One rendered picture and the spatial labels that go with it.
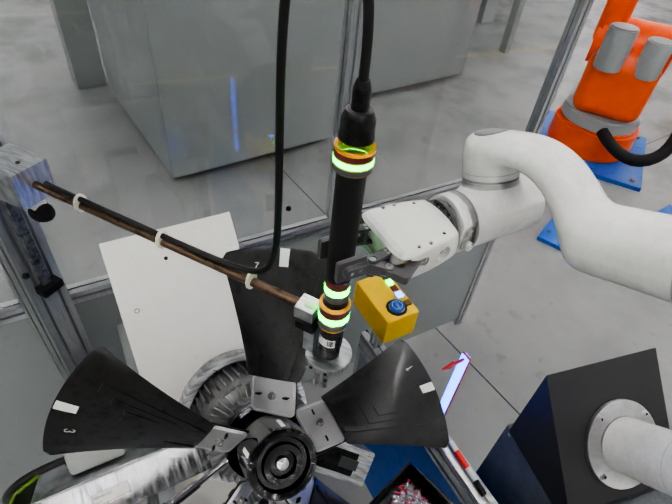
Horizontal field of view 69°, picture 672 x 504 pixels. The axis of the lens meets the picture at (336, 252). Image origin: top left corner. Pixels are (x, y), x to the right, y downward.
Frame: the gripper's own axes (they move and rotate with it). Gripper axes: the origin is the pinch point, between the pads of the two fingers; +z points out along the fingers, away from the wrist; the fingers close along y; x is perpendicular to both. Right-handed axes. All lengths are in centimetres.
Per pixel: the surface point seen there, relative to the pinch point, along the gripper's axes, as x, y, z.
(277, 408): -37.0, 3.5, 6.7
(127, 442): -36.9, 8.4, 30.6
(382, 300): -54, 28, -34
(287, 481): -41.0, -7.2, 9.6
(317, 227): -62, 70, -37
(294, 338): -26.8, 9.0, 1.2
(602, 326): -160, 33, -204
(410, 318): -55, 21, -39
